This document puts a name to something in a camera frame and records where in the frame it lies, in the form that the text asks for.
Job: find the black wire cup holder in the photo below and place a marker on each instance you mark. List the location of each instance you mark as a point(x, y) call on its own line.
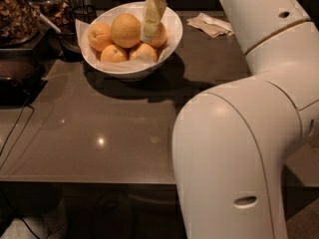
point(68, 39)

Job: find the large top orange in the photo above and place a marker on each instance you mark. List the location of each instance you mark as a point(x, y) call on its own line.
point(126, 30)

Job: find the white paper bowl liner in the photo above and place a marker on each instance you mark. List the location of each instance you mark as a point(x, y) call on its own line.
point(124, 65)

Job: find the front right orange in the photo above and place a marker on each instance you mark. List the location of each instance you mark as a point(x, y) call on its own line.
point(143, 51)

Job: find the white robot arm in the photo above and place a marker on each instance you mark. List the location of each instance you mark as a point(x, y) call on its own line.
point(230, 142)

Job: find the white serving utensil handle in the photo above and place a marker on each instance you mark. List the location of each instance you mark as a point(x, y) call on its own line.
point(46, 21)

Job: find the white ceramic bowl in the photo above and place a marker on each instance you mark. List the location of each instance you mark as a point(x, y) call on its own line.
point(166, 50)

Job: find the front left orange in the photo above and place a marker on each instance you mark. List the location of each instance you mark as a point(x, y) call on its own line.
point(114, 54)

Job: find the glass jar of dried snacks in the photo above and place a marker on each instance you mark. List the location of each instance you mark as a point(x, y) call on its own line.
point(18, 24)

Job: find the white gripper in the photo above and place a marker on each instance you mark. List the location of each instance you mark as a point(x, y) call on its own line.
point(153, 11)

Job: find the dark appliance with tray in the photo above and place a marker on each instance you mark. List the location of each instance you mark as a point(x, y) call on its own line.
point(21, 77)

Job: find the folded paper napkins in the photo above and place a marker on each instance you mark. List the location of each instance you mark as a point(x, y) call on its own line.
point(211, 26)

